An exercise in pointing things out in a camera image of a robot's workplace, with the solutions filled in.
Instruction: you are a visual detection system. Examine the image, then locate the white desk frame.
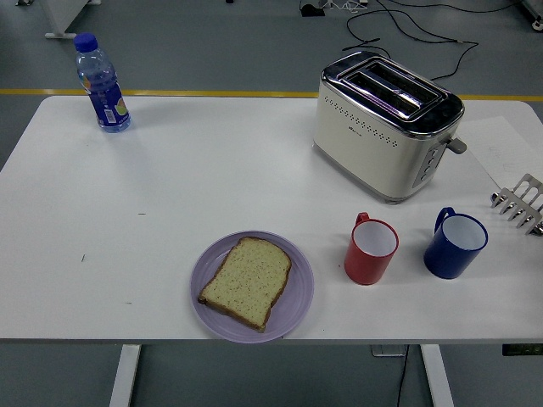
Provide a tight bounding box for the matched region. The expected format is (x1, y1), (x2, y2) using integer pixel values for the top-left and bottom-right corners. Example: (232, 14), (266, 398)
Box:
(15, 0), (103, 40)

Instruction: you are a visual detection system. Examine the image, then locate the white table leg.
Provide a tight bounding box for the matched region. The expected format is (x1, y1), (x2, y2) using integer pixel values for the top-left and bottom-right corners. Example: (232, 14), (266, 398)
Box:
(419, 343), (456, 407)
(109, 343), (142, 407)

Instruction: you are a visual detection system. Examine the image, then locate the blue mug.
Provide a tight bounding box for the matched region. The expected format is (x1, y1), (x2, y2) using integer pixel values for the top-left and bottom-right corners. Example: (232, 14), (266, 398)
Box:
(423, 206), (490, 280)

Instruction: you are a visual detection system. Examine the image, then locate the short black floor cable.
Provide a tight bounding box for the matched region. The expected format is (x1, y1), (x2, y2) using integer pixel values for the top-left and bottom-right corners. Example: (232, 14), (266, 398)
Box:
(342, 14), (389, 59)

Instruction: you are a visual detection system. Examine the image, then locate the white cable bundle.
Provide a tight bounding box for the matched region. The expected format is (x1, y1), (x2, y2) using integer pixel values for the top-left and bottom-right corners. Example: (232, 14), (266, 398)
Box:
(318, 0), (369, 13)

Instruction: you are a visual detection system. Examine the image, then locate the purple plate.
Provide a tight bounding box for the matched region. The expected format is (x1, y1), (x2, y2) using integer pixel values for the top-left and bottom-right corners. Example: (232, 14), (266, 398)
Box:
(189, 230), (316, 343)

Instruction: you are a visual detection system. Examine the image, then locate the slice of bread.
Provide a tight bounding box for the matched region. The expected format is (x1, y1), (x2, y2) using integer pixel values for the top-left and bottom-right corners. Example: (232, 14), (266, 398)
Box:
(197, 236), (293, 333)

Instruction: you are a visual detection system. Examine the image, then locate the red mug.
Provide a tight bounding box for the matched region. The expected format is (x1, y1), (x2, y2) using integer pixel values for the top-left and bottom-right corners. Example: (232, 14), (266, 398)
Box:
(344, 211), (400, 286)

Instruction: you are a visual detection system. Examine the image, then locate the clear bottle with blue label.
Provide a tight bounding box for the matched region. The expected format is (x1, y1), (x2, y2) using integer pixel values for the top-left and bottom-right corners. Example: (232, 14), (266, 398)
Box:
(72, 32), (132, 134)

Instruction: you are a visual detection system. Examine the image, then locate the long black floor cable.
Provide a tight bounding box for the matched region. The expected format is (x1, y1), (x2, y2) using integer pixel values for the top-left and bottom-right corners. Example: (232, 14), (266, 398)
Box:
(375, 0), (480, 81)

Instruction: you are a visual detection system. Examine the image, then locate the black cable under table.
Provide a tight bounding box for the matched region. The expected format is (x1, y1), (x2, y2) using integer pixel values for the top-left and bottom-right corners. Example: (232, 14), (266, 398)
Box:
(394, 345), (411, 407)

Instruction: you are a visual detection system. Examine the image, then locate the white paper sheet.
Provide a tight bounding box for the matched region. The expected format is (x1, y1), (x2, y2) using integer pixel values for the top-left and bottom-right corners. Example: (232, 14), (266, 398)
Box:
(456, 113), (543, 187)

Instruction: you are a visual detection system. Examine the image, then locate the white furniture base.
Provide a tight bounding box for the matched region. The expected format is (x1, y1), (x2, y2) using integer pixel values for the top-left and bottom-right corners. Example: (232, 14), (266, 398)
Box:
(519, 0), (543, 31)

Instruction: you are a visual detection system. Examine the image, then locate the black control box under table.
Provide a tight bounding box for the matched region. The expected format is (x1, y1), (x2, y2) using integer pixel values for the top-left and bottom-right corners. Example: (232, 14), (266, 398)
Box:
(501, 343), (543, 357)

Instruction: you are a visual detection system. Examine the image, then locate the cream and chrome toaster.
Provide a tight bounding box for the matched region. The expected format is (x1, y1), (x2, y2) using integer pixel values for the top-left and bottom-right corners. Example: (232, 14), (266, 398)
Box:
(312, 50), (469, 206)

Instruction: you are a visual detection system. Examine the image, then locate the grey bracket under table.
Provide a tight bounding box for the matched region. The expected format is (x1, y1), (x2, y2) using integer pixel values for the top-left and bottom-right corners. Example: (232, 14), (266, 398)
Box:
(371, 343), (409, 358)

